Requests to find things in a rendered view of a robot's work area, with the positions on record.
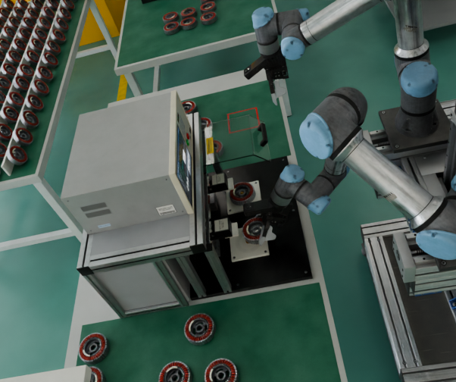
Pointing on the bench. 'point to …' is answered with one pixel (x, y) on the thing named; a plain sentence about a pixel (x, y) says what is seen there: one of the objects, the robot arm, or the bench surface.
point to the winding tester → (128, 164)
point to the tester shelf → (151, 230)
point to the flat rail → (207, 205)
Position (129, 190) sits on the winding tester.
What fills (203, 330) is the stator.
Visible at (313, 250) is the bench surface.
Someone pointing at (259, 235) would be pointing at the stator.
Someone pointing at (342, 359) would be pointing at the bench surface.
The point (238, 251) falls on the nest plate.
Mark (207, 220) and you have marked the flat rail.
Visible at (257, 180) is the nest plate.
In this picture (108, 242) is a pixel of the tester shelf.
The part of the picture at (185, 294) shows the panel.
